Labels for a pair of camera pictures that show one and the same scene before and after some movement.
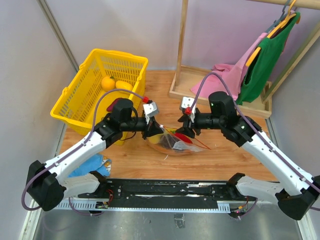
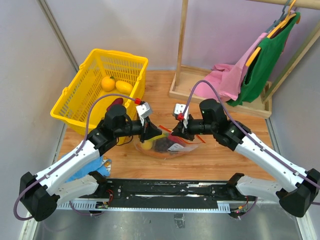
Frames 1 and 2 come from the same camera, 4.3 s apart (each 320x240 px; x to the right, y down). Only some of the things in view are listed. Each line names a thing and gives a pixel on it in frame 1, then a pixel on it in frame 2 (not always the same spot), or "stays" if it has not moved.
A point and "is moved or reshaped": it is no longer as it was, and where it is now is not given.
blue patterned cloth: [97, 162] stays
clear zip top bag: [169, 142] is moved or reshaped
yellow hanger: [257, 49] stays
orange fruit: [108, 83] stays
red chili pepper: [183, 137] is moved or reshaped
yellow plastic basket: [105, 75] stays
